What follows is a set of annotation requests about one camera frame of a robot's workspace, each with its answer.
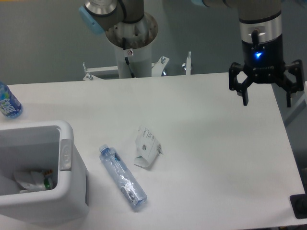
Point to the crumpled trash inside bin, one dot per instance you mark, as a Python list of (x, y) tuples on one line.
[(34, 181)]

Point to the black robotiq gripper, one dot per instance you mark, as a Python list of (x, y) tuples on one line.
[(262, 60)]

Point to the white paper package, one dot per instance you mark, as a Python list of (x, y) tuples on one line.
[(148, 147)]

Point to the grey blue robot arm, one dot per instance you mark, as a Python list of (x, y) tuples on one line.
[(129, 27)]

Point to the blue labelled water bottle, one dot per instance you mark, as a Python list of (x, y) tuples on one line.
[(10, 107)]

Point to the white metal clamp bracket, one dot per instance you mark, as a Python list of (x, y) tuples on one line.
[(158, 69)]

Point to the clear plastic bottle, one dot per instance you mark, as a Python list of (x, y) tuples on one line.
[(122, 177)]

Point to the black clamp at table edge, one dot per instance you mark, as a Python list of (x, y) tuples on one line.
[(299, 205)]

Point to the white plastic trash can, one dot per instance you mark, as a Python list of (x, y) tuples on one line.
[(38, 146)]

